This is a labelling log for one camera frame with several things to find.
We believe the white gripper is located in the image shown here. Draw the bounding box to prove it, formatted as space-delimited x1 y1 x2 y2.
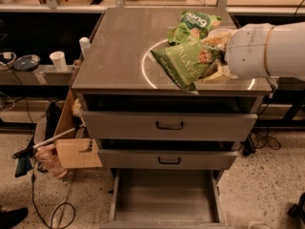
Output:
199 23 275 83

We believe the green jalapeno chip bag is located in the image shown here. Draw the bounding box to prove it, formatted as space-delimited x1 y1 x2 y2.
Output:
151 41 224 92

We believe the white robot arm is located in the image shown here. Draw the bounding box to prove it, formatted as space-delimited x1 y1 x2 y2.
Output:
201 22 305 82

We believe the light green chip bag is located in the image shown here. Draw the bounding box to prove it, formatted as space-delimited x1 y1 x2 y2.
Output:
168 10 222 46

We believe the grey drawer cabinet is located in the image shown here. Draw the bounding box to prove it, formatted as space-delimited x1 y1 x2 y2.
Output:
71 6 273 229

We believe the top grey drawer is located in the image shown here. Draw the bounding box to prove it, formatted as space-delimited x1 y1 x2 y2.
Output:
83 112 257 141

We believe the grey drawer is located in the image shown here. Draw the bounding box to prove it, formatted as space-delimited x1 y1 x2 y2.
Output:
98 149 237 170
83 112 257 141

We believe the middle grey drawer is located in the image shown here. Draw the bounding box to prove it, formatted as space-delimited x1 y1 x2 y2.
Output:
98 149 237 170

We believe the open bottom drawer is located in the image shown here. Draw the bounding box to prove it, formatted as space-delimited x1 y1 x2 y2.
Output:
101 169 226 229

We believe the white plastic bottle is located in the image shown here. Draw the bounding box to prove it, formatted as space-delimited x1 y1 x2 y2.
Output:
79 37 91 57

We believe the white paper cup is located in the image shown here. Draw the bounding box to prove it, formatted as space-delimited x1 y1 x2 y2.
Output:
50 51 68 72

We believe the cardboard box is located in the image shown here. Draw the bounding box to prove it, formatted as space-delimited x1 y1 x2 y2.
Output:
54 91 102 169

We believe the dark round plate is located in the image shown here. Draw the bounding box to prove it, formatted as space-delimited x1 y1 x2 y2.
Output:
13 54 40 72

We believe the plastic wrapped package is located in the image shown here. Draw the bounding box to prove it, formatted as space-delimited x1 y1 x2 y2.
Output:
35 144 68 179

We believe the white bowl on shelf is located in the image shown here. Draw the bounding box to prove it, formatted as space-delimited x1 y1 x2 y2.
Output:
0 52 16 71

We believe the black shoe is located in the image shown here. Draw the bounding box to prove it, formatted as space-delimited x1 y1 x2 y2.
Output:
0 207 29 229

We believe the black cable bundle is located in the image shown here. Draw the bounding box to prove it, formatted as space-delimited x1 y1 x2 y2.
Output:
241 127 282 156

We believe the white stick black handle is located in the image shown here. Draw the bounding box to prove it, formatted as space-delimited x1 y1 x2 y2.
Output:
12 128 76 159

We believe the black floor cable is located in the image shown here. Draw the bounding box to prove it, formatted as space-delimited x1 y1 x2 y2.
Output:
30 172 76 229

